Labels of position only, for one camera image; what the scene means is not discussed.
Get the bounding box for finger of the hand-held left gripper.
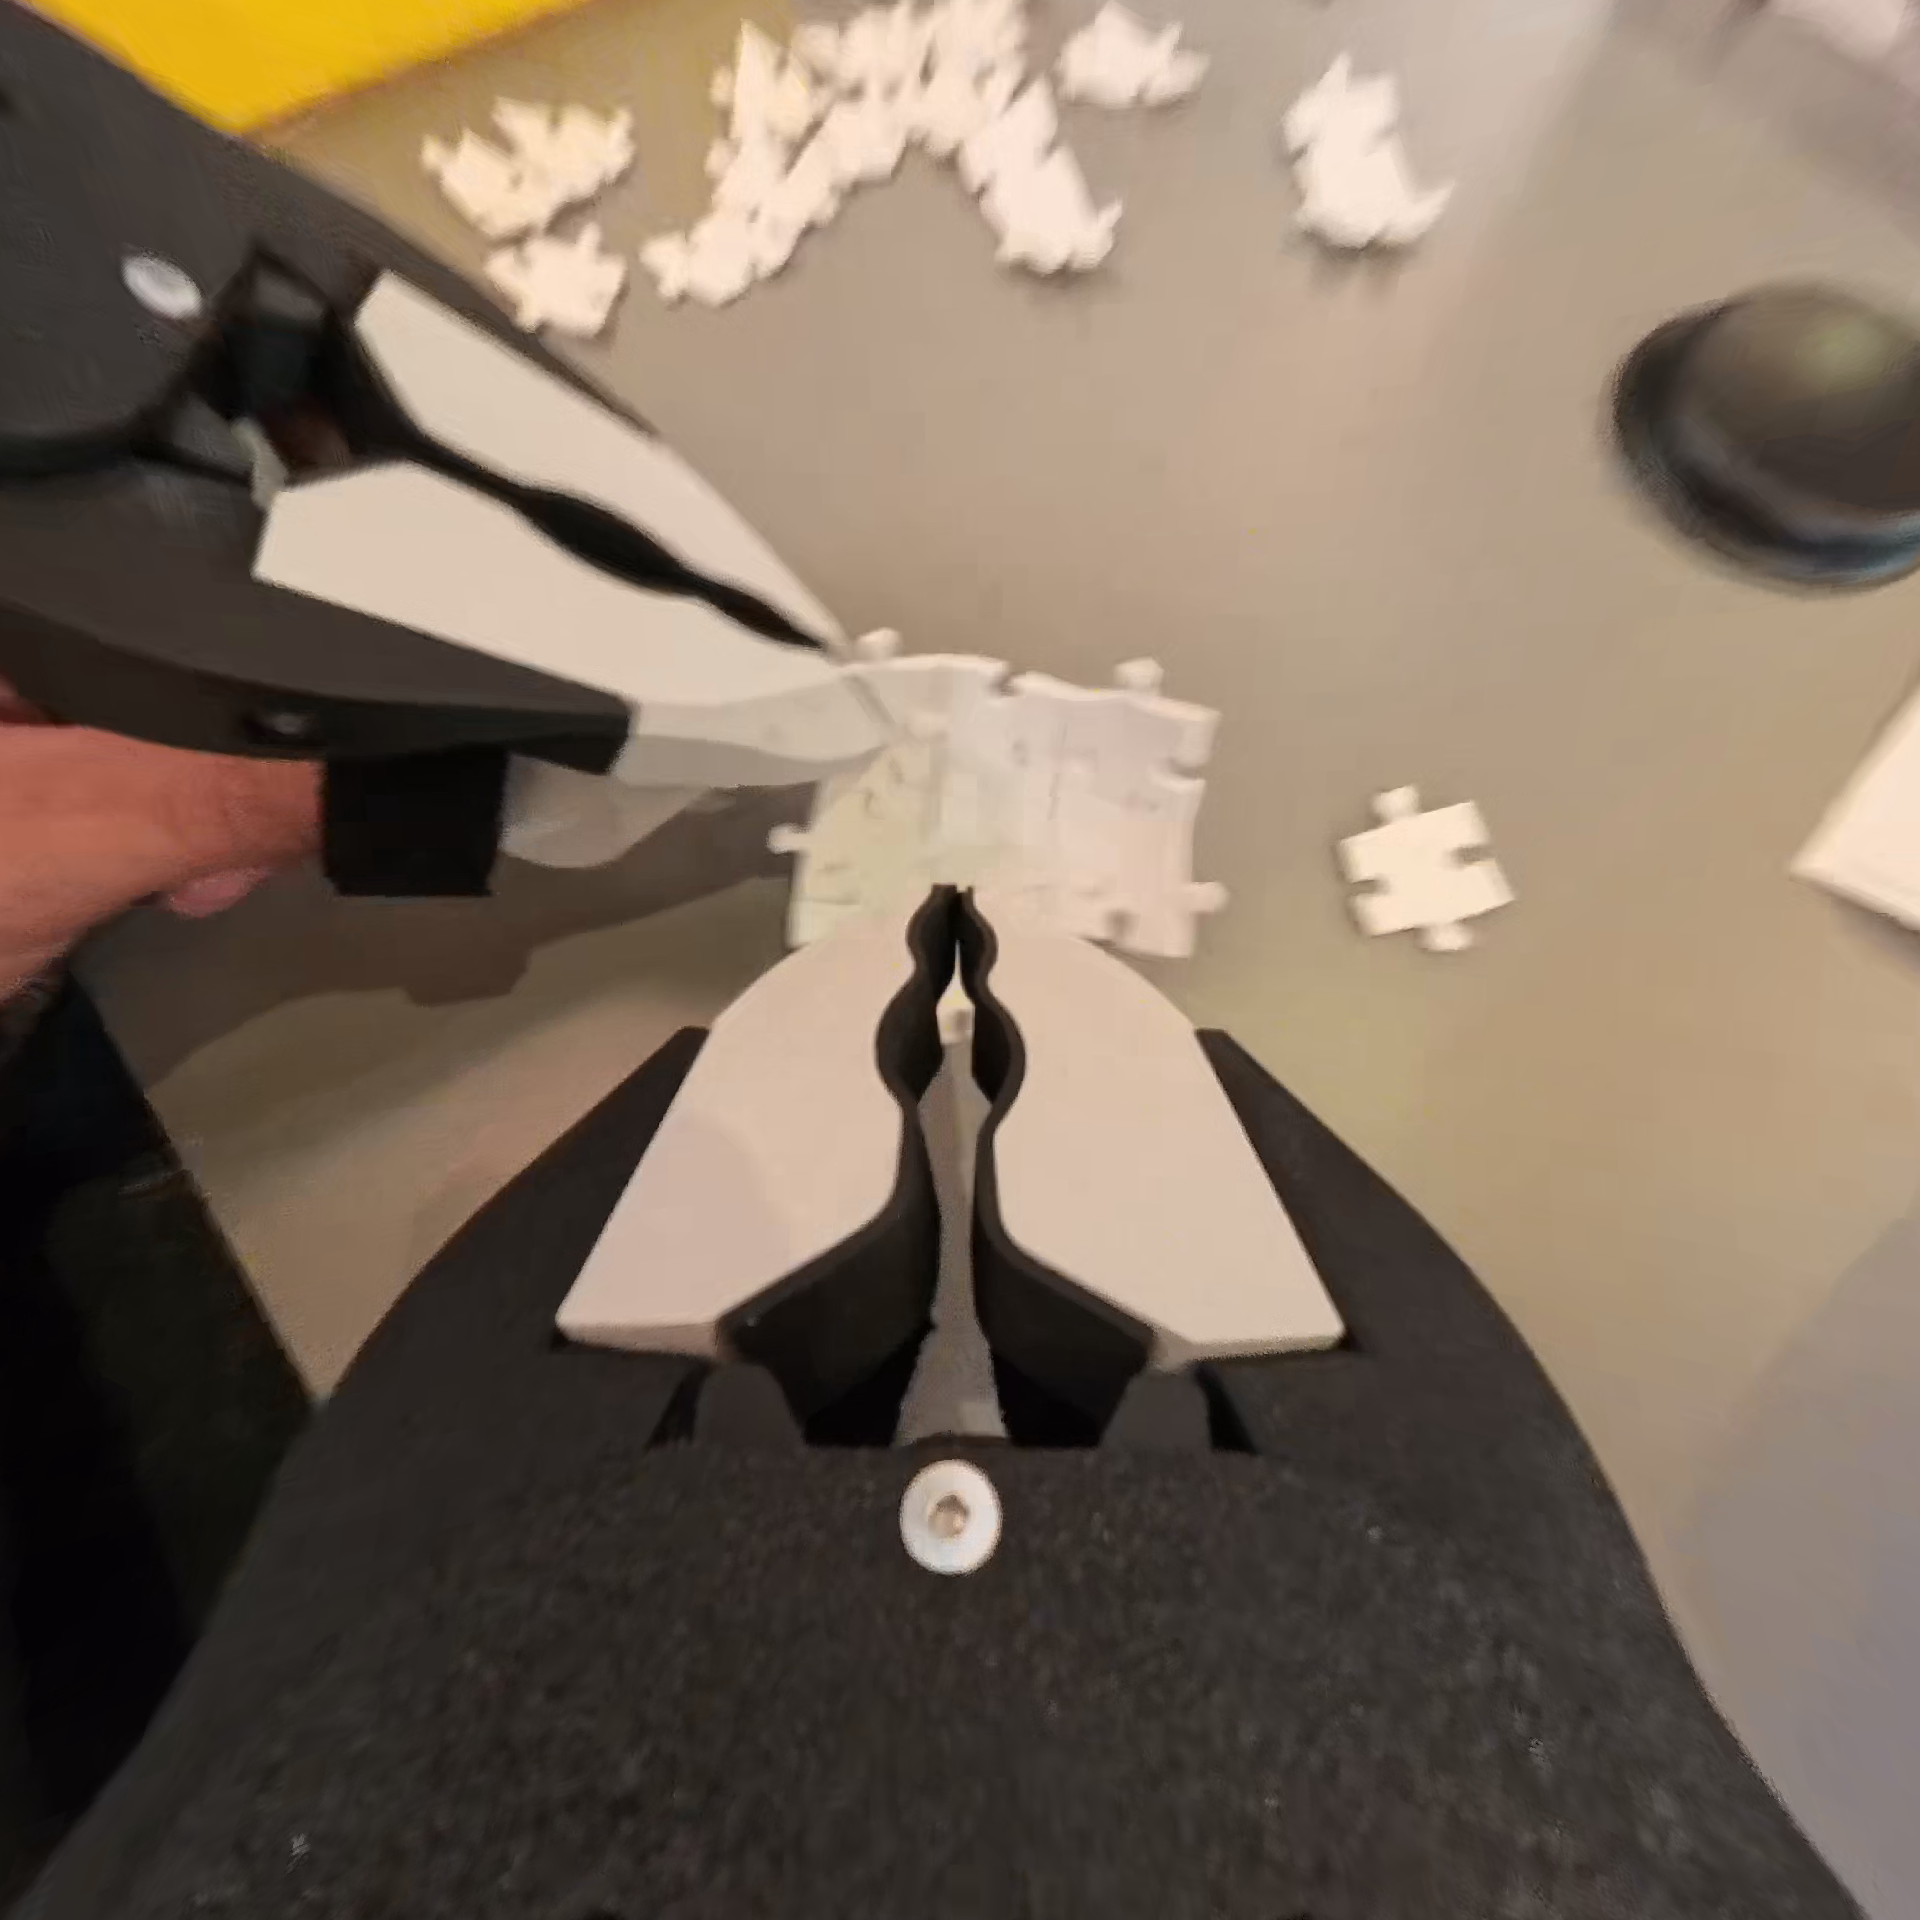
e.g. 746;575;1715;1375
251;463;889;791
358;271;847;648

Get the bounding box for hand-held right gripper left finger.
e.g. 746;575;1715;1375
556;882;962;1444

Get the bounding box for single white puzzle piece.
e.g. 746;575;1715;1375
1332;786;1515;954

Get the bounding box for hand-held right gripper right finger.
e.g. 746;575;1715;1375
954;882;1348;1444

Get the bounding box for joined white puzzle section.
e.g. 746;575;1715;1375
771;629;1230;954

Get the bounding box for person's left hand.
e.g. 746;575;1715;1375
0;687;326;997

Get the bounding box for scattered loose puzzle pieces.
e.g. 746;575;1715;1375
422;0;1455;341

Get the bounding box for black round desk grommet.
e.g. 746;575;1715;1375
1614;285;1920;589

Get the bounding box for yellow box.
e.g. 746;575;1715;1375
44;0;582;138

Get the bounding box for white printed instruction sheet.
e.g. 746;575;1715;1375
1793;725;1920;935

